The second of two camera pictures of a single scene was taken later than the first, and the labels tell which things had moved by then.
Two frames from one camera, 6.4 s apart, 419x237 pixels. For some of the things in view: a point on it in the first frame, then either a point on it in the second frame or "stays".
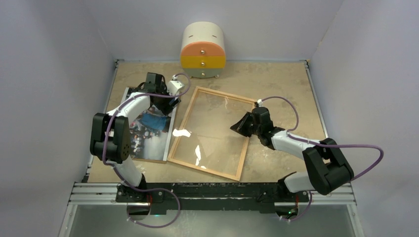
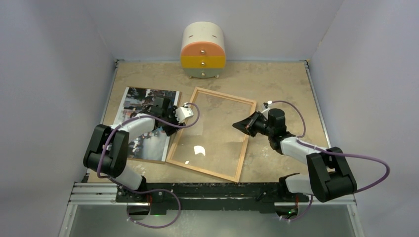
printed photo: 151,131 stays
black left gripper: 166,108 → 169,131
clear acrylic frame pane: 207,140 stays
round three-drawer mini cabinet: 203,54 stays
